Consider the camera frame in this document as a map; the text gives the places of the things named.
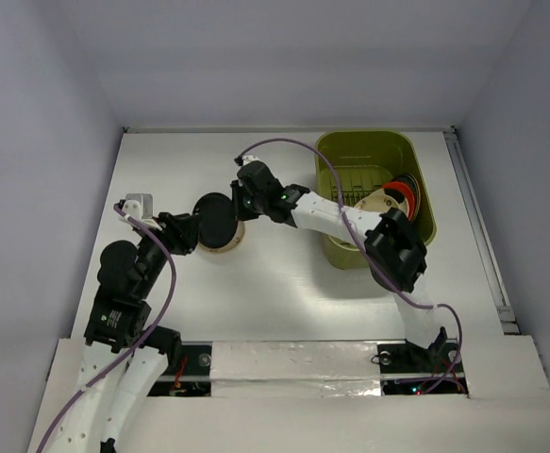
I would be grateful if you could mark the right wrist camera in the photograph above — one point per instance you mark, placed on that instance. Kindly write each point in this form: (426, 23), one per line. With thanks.
(245, 159)

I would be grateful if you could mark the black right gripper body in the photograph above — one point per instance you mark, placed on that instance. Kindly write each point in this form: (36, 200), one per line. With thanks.
(237, 201)

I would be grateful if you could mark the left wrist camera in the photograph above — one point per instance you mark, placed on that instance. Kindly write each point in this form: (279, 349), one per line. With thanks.
(137, 206)

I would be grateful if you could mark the silver taped base panel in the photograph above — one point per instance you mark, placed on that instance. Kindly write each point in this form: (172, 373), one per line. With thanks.
(294, 369)

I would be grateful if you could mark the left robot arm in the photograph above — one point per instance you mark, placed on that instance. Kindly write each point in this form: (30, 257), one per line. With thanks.
(125, 352)

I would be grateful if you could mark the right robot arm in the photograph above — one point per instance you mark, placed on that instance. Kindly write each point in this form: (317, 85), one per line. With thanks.
(394, 250)

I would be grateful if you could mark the green dish rack tub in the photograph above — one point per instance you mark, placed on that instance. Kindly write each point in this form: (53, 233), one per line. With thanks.
(365, 160)

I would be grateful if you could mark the black plate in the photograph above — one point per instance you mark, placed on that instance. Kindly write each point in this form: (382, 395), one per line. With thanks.
(218, 223)

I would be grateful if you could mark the aluminium side rail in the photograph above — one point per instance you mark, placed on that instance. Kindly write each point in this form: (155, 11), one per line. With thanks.
(504, 310)

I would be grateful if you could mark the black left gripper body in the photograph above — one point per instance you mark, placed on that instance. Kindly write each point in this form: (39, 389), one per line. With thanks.
(172, 235)

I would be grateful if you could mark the orange plate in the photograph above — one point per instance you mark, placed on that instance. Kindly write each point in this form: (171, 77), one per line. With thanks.
(406, 192)

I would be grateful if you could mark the cream floral plate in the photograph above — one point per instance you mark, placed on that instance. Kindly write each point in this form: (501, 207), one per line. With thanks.
(383, 200)

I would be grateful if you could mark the beige plate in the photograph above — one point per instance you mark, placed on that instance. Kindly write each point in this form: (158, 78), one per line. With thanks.
(222, 247)

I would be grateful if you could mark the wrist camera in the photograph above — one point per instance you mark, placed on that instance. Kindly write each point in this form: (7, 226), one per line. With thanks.
(137, 206)
(245, 159)

